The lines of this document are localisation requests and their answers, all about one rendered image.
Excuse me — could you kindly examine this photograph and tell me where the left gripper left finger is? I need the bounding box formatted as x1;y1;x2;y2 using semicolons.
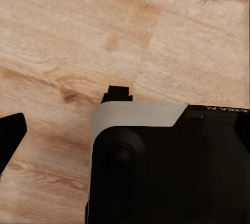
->
0;113;27;175

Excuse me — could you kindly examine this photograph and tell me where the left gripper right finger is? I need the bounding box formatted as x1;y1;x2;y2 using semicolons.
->
233;112;250;153

